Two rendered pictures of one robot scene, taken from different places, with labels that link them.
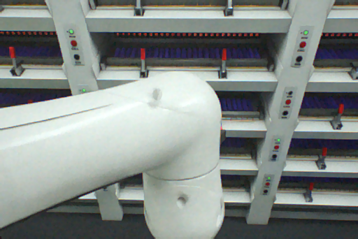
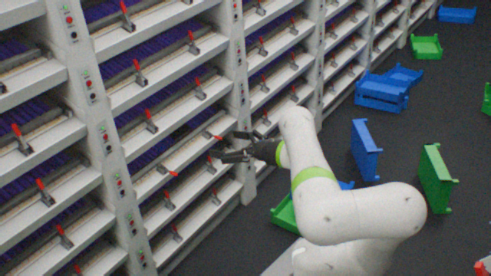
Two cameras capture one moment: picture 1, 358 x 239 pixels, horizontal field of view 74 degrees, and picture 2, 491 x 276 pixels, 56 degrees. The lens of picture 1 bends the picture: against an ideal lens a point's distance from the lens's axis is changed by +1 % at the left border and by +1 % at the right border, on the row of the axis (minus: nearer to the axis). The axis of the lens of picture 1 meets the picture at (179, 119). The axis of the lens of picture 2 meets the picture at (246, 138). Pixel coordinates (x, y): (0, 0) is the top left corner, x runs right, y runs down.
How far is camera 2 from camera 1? 1.25 m
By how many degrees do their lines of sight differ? 44
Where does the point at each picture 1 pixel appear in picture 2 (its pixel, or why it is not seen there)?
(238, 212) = (235, 202)
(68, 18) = (98, 118)
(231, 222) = (236, 214)
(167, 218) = not seen: hidden behind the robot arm
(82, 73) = (113, 160)
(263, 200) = (249, 175)
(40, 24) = (74, 136)
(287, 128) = (246, 110)
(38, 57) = (51, 175)
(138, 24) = (147, 92)
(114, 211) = not seen: outside the picture
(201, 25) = (185, 70)
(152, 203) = not seen: hidden behind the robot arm
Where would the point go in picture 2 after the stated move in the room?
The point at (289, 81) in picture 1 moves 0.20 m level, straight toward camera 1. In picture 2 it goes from (238, 77) to (263, 96)
